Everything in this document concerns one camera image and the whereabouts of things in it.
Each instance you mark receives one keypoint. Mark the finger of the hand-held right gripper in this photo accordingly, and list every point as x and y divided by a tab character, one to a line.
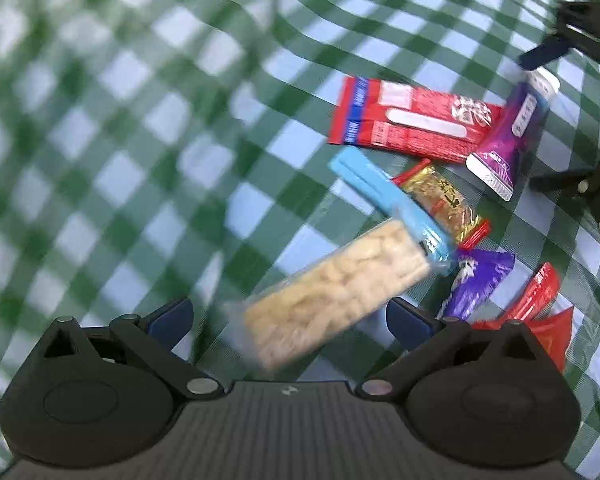
542	55
560	180

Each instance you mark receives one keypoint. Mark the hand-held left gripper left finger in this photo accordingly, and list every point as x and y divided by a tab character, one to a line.
172	322

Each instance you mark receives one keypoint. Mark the large red snack packet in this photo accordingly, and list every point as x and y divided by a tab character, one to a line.
410	120

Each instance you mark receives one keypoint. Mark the purple packet with white ends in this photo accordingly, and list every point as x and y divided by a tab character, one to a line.
510	135

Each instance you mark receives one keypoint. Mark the golden snack with red ends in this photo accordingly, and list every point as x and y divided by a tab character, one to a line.
442	200

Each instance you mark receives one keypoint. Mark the purple packet with white swirl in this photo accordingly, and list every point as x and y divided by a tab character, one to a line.
475	280

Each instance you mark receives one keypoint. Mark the red packet with gold print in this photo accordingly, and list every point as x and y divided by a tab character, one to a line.
555	340

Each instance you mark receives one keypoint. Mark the slim red snack packet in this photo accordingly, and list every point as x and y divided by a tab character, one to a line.
535	295

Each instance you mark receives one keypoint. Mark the pale cracker bar clear wrapper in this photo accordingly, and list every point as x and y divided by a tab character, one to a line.
330	290

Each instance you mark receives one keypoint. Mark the light blue wrapper bar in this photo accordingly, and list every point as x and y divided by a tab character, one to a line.
380	195

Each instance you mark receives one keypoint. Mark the green checked tablecloth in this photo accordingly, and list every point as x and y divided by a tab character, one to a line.
130	125

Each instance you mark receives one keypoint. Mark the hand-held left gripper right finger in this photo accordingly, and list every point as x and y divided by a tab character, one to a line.
407	322

